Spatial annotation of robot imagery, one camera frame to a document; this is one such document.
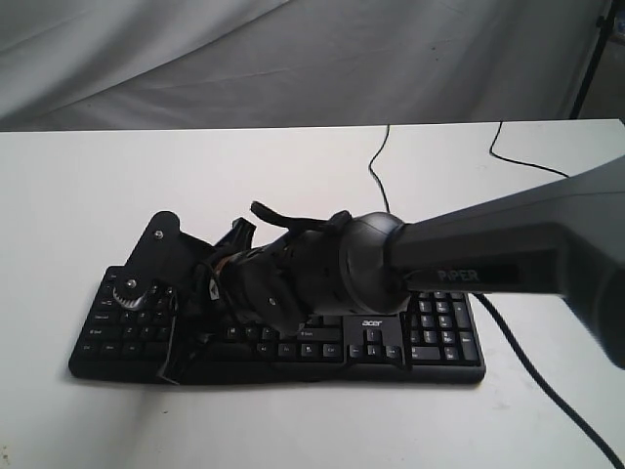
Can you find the black acer keyboard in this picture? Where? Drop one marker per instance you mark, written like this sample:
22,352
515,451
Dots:
434,340

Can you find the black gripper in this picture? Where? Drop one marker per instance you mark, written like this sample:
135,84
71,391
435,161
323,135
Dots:
212,307

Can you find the grey backdrop cloth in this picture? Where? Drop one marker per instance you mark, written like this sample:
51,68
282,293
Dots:
129,65

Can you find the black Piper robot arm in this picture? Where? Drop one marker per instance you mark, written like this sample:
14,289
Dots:
565,238

